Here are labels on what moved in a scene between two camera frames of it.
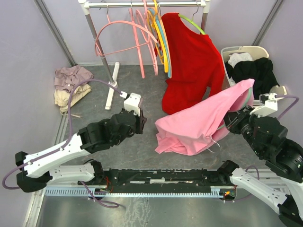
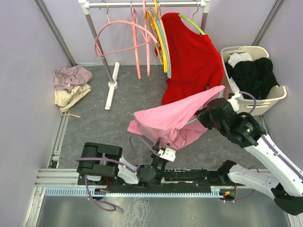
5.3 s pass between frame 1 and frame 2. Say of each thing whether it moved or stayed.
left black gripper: moved
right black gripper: moved
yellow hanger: stayed
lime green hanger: stayed
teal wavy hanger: moved
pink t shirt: moved
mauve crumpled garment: stayed
